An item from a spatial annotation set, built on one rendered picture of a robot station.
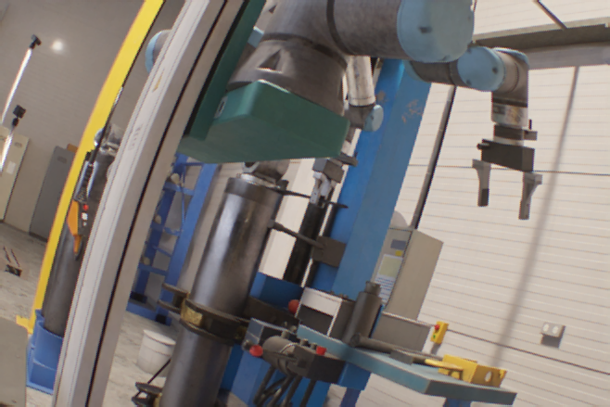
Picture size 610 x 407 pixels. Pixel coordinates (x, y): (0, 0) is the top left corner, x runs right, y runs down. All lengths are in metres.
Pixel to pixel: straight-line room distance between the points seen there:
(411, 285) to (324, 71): 2.03
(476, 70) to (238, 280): 1.37
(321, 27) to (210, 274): 1.45
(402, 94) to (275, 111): 1.73
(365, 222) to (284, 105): 1.62
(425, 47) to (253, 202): 1.49
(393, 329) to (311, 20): 1.36
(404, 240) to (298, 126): 2.01
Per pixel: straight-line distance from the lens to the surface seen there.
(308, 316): 2.13
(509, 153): 1.31
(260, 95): 0.89
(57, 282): 3.50
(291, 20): 0.99
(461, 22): 0.93
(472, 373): 1.77
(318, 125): 0.93
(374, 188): 2.51
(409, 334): 2.18
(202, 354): 2.30
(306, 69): 0.94
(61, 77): 12.96
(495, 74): 1.17
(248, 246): 2.28
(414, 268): 2.90
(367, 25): 0.91
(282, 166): 2.35
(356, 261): 2.49
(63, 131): 12.85
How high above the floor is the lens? 1.20
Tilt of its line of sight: 6 degrees up
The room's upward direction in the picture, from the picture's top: 19 degrees clockwise
